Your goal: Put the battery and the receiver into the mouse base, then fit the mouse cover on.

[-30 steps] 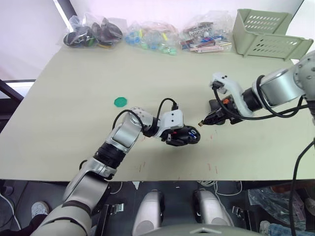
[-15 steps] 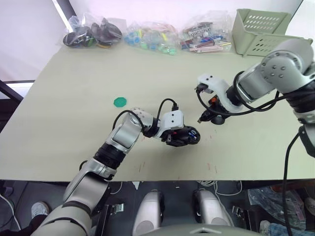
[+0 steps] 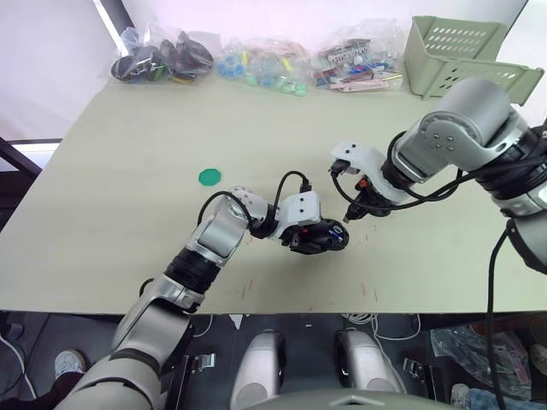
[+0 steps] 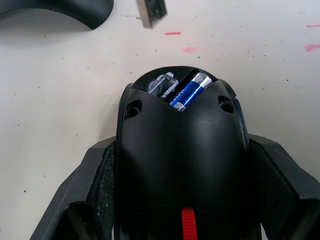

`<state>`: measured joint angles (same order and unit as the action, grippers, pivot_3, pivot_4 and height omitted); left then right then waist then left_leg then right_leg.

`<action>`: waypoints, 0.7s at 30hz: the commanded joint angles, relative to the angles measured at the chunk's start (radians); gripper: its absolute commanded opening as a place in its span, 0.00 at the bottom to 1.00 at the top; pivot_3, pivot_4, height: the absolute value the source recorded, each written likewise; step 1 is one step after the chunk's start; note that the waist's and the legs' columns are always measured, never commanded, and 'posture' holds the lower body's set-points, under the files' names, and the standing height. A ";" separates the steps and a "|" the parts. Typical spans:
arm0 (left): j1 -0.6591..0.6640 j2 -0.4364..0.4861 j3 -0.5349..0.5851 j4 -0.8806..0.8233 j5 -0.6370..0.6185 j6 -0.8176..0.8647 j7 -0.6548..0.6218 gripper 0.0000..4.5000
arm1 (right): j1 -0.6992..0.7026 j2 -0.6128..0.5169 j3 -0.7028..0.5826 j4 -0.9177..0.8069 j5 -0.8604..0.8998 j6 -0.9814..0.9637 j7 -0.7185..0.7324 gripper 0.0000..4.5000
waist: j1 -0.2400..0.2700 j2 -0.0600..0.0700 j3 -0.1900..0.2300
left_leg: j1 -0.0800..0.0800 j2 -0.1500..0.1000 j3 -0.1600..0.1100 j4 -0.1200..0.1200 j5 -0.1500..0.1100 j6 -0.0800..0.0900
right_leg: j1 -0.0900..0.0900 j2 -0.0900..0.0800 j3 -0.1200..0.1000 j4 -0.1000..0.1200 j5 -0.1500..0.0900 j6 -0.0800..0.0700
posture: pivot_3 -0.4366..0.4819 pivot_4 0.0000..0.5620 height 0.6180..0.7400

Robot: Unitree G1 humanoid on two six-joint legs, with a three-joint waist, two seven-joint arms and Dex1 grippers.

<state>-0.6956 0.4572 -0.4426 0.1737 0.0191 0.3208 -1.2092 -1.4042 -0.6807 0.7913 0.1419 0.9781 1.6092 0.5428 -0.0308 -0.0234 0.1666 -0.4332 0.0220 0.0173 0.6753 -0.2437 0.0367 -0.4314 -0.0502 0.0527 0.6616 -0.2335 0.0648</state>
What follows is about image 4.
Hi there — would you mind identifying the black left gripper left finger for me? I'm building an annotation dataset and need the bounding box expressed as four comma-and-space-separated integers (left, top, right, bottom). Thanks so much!
29, 139, 118, 240

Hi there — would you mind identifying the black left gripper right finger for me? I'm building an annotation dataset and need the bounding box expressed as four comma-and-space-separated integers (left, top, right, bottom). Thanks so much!
246, 133, 320, 240

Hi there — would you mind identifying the black mouse base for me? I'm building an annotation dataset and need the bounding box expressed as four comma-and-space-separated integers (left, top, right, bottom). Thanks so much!
112, 65, 251, 240

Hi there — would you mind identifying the blue AA battery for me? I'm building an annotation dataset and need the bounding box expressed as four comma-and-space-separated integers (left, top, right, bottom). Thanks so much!
168, 72, 213, 113

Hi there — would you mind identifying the black mouse cover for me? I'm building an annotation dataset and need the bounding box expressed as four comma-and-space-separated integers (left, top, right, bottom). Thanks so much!
0, 0, 115, 31

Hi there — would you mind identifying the silver black USB receiver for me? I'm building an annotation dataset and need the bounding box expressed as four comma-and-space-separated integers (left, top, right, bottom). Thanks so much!
136, 0, 169, 29

